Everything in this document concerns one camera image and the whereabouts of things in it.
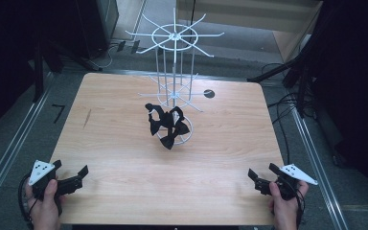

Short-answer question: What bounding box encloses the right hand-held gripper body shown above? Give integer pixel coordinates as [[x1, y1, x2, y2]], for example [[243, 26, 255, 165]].
[[254, 163, 319, 202]]

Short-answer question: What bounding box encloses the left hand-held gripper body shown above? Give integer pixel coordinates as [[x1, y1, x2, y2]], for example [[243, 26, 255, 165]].
[[28, 159, 84, 201]]

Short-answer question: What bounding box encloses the black bow tie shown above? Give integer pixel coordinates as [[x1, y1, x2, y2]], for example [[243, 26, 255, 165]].
[[158, 105, 192, 151], [144, 102, 174, 137]]

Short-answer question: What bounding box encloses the white wire display rack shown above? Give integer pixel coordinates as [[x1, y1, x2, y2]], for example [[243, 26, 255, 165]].
[[125, 7, 225, 147]]

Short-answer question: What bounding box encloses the person's right hand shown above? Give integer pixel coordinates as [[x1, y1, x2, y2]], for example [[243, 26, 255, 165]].
[[267, 180, 311, 230]]

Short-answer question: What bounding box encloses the person's left hand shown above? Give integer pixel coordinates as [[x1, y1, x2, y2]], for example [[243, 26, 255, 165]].
[[24, 177, 62, 230]]

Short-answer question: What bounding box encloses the black metal stand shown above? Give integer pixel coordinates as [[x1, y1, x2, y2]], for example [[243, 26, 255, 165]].
[[246, 47, 314, 118], [28, 37, 104, 104]]

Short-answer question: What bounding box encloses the dark cabinet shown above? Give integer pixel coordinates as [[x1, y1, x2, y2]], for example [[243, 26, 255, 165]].
[[76, 0, 120, 60]]

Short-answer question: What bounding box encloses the light wooden board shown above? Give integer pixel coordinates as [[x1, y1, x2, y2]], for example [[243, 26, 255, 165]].
[[175, 0, 323, 63]]

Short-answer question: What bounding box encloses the aluminium floor rail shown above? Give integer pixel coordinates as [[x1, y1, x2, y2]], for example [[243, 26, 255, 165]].
[[290, 106, 350, 230], [0, 72, 55, 215]]

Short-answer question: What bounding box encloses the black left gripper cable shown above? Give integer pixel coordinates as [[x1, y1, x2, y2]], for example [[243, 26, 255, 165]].
[[17, 172, 35, 230]]

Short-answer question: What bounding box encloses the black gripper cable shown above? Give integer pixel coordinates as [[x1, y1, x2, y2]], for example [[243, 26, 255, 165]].
[[295, 188, 307, 230], [17, 172, 35, 230]]

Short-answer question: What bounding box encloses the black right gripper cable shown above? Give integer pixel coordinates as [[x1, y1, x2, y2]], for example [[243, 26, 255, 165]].
[[295, 188, 307, 230]]

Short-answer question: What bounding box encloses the black floor cable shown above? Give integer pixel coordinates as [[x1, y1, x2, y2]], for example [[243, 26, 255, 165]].
[[265, 91, 305, 167]]

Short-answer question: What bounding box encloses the white floor cable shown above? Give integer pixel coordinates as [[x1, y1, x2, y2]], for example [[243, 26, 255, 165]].
[[99, 43, 120, 70]]

